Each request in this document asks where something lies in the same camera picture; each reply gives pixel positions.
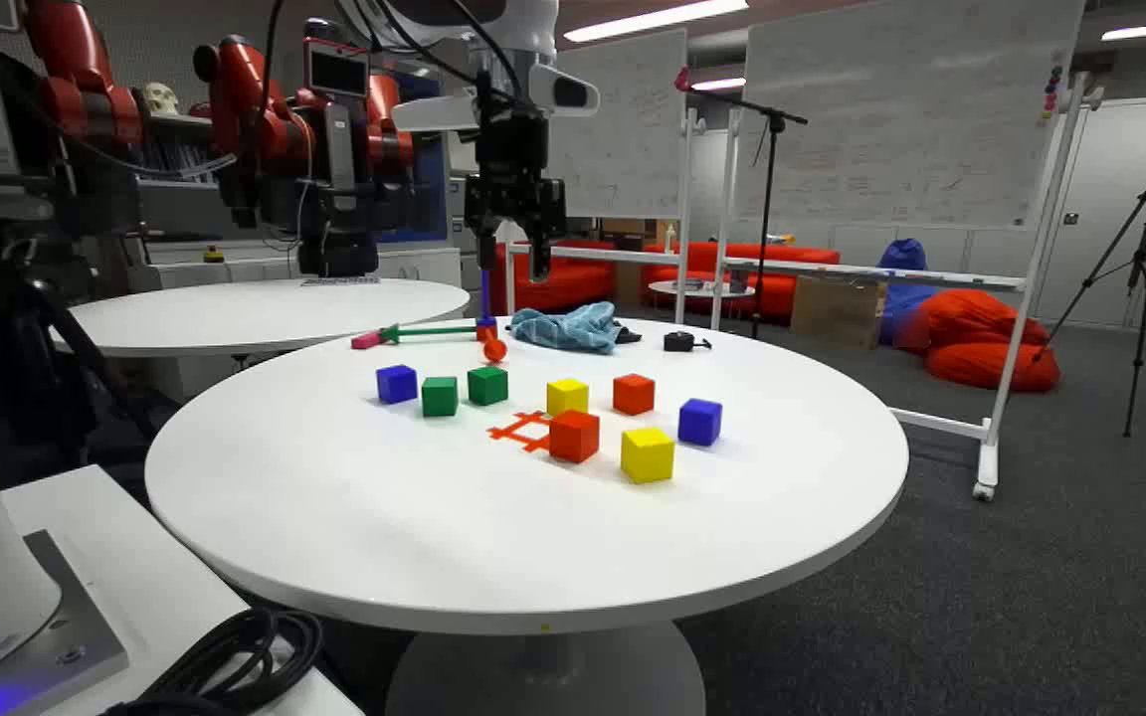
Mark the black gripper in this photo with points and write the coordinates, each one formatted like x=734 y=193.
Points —
x=514 y=173

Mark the orange cube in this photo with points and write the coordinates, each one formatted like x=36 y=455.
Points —
x=634 y=390
x=573 y=434

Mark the green cube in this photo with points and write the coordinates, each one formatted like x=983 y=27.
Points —
x=438 y=397
x=487 y=385

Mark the yellow cube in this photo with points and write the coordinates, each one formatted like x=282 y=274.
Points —
x=646 y=455
x=565 y=397

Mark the blue cube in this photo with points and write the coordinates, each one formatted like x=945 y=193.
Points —
x=397 y=385
x=699 y=420

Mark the light blue cloth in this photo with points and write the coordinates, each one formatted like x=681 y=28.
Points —
x=565 y=327

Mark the three-colour axis arrow marker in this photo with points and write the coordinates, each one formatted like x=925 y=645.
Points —
x=437 y=332

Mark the pink cloth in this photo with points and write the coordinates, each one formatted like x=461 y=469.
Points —
x=369 y=339

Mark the orange tape grid mark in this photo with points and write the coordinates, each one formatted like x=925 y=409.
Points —
x=520 y=433

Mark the small black object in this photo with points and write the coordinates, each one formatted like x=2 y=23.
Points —
x=679 y=339

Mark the low white coffee table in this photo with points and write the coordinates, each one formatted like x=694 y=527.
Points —
x=699 y=290

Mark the red sofa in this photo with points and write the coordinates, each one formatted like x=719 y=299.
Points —
x=738 y=266

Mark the round white side table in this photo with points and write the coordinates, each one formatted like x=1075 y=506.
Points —
x=267 y=312

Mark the black microphone stand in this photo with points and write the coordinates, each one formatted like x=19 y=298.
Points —
x=764 y=201

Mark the brown cardboard box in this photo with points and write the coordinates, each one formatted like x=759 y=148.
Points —
x=836 y=312

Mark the blue bean bag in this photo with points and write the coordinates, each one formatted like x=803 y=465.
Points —
x=902 y=286

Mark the red black Baxter robot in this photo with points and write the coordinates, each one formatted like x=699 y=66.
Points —
x=77 y=92

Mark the red bean bag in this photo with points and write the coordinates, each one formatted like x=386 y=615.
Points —
x=974 y=320
x=991 y=367

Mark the white robot mounting platform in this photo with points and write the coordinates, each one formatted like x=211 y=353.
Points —
x=189 y=581

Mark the grey metal base plate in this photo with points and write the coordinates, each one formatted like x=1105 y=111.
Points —
x=49 y=637

